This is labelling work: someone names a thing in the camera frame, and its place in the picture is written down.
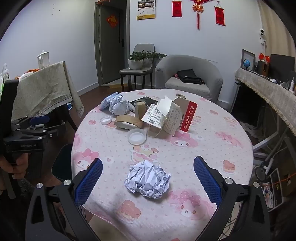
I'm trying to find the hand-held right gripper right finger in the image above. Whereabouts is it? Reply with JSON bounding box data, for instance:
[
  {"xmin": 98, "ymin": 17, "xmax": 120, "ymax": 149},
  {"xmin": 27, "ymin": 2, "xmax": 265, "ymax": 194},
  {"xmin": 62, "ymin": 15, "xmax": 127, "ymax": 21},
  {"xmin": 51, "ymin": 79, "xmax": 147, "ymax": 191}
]
[{"xmin": 193, "ymin": 156, "xmax": 271, "ymax": 241}]

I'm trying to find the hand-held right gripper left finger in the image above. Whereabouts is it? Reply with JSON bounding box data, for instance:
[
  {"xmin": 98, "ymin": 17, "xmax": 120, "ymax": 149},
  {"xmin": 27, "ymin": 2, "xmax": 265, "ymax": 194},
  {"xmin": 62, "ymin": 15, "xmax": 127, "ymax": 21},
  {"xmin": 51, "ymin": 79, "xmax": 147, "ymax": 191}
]
[{"xmin": 25, "ymin": 158, "xmax": 103, "ymax": 241}]

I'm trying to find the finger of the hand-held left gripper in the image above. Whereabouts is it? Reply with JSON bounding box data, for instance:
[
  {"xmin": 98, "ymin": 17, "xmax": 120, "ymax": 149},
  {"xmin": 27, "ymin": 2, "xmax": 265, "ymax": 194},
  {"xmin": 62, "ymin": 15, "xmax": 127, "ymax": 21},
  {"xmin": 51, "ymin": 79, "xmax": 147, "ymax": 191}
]
[
  {"xmin": 11, "ymin": 116, "xmax": 50, "ymax": 131},
  {"xmin": 17, "ymin": 121, "xmax": 67, "ymax": 140}
]

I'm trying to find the dark teal trash bin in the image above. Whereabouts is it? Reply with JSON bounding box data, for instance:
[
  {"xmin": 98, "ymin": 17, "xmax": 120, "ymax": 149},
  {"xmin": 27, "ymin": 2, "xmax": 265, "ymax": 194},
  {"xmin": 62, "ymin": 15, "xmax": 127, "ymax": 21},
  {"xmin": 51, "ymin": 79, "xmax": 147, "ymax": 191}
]
[{"xmin": 52, "ymin": 144, "xmax": 74, "ymax": 183}]

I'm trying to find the large white paper ball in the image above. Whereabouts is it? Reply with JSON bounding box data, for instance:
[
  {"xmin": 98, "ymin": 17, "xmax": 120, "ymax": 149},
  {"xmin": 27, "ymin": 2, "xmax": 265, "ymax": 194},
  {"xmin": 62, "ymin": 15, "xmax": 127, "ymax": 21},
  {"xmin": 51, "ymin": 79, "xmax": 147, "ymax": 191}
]
[{"xmin": 124, "ymin": 160, "xmax": 171, "ymax": 200}]

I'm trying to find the large white plastic lid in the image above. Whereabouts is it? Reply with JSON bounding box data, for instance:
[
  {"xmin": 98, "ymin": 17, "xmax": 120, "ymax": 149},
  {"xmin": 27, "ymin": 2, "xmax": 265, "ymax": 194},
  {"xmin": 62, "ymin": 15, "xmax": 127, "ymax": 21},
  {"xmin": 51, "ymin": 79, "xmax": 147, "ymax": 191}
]
[{"xmin": 128, "ymin": 128, "xmax": 147, "ymax": 145}]

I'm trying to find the small white paper ball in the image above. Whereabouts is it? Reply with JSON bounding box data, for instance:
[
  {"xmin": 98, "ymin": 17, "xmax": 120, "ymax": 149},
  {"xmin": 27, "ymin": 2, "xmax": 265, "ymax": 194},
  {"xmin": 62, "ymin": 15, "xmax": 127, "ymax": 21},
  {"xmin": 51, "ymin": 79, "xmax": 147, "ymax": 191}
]
[{"xmin": 109, "ymin": 94, "xmax": 129, "ymax": 115}]

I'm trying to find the person's left hand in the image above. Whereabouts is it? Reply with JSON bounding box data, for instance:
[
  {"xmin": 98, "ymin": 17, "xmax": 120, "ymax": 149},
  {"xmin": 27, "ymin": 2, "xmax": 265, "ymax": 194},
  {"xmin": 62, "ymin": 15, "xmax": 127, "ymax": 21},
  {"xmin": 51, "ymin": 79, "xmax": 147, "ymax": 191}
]
[{"xmin": 0, "ymin": 152, "xmax": 30, "ymax": 193}]

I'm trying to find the dark wooden table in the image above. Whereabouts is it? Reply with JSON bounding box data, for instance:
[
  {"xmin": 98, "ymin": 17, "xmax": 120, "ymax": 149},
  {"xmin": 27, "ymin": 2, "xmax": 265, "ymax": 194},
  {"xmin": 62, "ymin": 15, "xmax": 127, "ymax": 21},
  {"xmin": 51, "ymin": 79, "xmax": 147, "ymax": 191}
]
[{"xmin": 46, "ymin": 102, "xmax": 78, "ymax": 131}]

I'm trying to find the pink printed tablecloth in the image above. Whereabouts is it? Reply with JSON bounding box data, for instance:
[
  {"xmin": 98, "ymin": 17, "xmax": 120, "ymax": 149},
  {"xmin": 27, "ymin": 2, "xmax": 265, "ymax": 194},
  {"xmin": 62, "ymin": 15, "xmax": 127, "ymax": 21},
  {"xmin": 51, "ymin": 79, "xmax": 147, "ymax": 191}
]
[{"xmin": 70, "ymin": 88, "xmax": 255, "ymax": 241}]

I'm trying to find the beige table cloth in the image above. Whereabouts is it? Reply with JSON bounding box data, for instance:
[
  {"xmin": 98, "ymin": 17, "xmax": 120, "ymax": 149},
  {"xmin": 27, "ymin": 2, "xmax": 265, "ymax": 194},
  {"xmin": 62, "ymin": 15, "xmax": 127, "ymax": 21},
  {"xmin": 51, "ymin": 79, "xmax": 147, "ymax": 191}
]
[{"xmin": 11, "ymin": 61, "xmax": 85, "ymax": 121}]

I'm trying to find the white pitcher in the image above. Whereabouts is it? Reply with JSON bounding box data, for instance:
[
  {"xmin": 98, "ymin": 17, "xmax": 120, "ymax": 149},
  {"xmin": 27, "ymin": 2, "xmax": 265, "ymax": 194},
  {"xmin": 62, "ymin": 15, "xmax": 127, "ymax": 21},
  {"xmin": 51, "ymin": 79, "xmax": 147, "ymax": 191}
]
[{"xmin": 37, "ymin": 51, "xmax": 50, "ymax": 69}]

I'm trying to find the red white flat box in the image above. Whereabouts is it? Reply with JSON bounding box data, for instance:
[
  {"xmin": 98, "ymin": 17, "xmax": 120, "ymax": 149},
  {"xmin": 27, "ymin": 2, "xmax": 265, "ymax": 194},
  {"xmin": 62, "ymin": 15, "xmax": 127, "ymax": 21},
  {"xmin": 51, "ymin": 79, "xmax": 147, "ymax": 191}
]
[{"xmin": 172, "ymin": 97, "xmax": 198, "ymax": 133}]

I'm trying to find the open white cardboard box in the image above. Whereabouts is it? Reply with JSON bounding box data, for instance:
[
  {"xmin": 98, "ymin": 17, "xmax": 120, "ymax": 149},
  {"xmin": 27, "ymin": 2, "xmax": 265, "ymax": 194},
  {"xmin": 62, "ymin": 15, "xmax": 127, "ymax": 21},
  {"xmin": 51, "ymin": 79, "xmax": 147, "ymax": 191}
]
[{"xmin": 142, "ymin": 96, "xmax": 183, "ymax": 136}]

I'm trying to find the brown cardboard tube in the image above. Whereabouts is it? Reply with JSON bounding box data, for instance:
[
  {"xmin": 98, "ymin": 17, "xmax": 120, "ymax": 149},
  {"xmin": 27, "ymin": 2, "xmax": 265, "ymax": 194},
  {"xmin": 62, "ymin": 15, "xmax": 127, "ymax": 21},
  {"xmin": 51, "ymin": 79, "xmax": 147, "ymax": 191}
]
[{"xmin": 135, "ymin": 102, "xmax": 146, "ymax": 121}]

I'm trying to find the grey door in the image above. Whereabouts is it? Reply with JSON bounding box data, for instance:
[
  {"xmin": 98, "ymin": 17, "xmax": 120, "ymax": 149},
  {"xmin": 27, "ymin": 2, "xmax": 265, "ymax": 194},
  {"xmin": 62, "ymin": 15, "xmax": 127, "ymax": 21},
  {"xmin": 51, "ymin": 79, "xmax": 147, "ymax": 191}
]
[{"xmin": 94, "ymin": 0, "xmax": 130, "ymax": 86}]

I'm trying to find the black packet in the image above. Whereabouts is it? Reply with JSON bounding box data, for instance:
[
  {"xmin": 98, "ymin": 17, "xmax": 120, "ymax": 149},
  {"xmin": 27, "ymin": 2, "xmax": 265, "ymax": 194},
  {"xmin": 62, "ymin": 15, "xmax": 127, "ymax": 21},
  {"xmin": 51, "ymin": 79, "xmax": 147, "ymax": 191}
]
[{"xmin": 129, "ymin": 96, "xmax": 158, "ymax": 113}]

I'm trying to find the black bag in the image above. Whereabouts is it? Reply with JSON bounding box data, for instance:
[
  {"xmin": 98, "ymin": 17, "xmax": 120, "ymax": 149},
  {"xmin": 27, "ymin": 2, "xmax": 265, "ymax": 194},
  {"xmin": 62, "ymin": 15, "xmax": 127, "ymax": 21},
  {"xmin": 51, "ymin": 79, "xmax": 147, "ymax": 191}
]
[{"xmin": 177, "ymin": 69, "xmax": 205, "ymax": 85}]

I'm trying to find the fringed beige desk cloth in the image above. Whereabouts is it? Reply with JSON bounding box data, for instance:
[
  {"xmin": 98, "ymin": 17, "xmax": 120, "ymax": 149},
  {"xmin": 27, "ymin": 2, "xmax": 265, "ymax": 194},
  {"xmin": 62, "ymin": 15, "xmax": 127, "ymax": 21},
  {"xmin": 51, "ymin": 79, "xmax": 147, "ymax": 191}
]
[{"xmin": 235, "ymin": 68, "xmax": 296, "ymax": 136}]

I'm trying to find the red door decoration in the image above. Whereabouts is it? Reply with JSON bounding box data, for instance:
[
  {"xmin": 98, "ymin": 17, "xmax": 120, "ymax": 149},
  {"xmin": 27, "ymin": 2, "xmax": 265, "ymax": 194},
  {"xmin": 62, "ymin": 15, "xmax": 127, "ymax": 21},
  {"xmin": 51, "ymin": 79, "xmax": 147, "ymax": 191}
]
[{"xmin": 106, "ymin": 15, "xmax": 118, "ymax": 28}]

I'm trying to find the grey armchair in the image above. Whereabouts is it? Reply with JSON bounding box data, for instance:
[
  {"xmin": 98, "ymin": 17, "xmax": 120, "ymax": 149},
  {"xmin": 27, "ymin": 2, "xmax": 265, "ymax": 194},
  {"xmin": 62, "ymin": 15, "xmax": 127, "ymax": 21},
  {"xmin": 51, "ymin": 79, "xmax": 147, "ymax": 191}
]
[{"xmin": 155, "ymin": 55, "xmax": 223, "ymax": 102}]

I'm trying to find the grey dining chair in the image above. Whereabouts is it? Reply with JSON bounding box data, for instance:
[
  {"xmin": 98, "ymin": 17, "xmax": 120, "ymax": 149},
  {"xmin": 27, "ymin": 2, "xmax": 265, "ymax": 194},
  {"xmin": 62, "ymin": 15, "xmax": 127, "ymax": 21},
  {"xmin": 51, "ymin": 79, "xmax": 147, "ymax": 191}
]
[{"xmin": 119, "ymin": 44, "xmax": 156, "ymax": 92}]

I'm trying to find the black monitor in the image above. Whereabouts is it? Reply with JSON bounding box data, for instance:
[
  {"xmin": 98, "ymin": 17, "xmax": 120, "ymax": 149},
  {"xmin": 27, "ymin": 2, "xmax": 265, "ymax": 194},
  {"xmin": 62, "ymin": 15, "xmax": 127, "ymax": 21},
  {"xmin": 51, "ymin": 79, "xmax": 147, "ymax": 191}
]
[{"xmin": 269, "ymin": 54, "xmax": 296, "ymax": 81}]

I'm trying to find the flattened brown tape ring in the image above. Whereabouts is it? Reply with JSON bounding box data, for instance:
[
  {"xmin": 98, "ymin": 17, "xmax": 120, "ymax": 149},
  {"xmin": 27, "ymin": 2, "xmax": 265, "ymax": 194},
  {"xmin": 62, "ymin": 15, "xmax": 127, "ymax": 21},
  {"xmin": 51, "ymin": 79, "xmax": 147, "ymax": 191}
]
[{"xmin": 114, "ymin": 115, "xmax": 144, "ymax": 130}]

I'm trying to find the white desk frame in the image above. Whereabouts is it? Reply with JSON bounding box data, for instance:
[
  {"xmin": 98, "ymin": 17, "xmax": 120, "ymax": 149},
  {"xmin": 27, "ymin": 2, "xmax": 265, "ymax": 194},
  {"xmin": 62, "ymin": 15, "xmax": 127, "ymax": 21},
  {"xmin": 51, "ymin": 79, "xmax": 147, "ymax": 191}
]
[{"xmin": 252, "ymin": 131, "xmax": 290, "ymax": 163}]

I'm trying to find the picture frame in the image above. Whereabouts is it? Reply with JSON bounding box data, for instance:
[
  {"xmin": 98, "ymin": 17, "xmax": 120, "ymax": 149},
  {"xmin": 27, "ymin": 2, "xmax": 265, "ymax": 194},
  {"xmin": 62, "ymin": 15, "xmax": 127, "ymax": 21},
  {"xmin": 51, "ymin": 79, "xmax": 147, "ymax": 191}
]
[{"xmin": 240, "ymin": 49, "xmax": 256, "ymax": 70}]

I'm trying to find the wall calendar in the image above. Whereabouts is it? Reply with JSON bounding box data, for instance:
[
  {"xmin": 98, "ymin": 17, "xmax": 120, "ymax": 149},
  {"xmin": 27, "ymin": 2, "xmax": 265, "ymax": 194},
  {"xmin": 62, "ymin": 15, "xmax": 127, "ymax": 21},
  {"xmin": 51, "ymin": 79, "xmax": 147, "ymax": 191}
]
[{"xmin": 136, "ymin": 0, "xmax": 156, "ymax": 21}]

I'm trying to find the white security camera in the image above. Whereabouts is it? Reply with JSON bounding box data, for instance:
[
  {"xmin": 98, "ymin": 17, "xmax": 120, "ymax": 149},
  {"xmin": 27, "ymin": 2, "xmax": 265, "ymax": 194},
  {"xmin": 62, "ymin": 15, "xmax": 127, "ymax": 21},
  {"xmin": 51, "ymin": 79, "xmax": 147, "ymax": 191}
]
[{"xmin": 258, "ymin": 28, "xmax": 267, "ymax": 45}]

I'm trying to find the red wall scroll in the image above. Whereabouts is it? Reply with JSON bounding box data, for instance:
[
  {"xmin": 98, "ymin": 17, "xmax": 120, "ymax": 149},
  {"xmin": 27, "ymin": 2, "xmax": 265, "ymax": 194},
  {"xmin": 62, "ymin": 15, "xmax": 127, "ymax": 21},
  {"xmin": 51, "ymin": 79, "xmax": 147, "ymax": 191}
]
[
  {"xmin": 214, "ymin": 6, "xmax": 225, "ymax": 25},
  {"xmin": 172, "ymin": 1, "xmax": 183, "ymax": 17}
]

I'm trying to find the red knot wall hanging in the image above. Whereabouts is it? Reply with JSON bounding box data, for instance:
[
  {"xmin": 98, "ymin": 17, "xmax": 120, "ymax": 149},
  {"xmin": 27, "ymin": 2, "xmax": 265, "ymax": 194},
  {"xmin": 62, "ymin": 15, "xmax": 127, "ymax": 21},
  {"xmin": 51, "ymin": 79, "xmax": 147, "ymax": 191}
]
[{"xmin": 191, "ymin": 0, "xmax": 207, "ymax": 30}]

